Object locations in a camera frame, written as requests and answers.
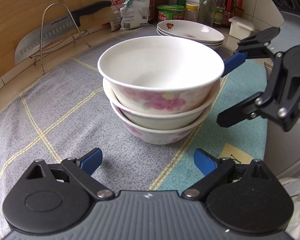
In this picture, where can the dark soy sauce bottle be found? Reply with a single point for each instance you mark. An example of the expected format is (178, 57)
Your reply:
(151, 12)

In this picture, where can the stack of white plates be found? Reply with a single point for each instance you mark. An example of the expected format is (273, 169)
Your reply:
(191, 30)

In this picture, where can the white bowl pink flowers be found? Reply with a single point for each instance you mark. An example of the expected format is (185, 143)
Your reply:
(160, 74)

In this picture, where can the bamboo cutting board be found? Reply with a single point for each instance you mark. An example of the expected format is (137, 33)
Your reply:
(35, 20)

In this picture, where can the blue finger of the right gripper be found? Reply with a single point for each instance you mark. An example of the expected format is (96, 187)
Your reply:
(233, 62)

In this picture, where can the plain white bowl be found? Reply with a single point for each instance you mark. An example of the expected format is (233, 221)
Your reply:
(161, 122)

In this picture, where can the dark vinegar bottle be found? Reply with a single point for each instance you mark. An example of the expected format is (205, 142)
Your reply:
(219, 13)

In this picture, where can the green lid sauce jar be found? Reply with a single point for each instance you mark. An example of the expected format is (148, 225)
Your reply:
(170, 12)

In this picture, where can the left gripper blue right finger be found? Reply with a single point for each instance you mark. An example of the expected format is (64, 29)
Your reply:
(205, 162)

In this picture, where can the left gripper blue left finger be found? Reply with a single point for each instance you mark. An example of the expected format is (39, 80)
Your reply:
(90, 162)

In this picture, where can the white plastic box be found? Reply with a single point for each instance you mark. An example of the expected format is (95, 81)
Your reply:
(240, 28)

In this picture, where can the clear oil bottle red cap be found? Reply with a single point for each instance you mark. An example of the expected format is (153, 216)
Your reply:
(207, 12)

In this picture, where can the red white seasoning bag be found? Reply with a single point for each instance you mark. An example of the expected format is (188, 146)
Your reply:
(116, 6)

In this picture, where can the grey checked dish mat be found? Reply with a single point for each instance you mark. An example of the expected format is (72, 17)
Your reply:
(66, 114)

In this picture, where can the yellow lid spice jar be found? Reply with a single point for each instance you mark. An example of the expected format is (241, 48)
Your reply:
(191, 12)

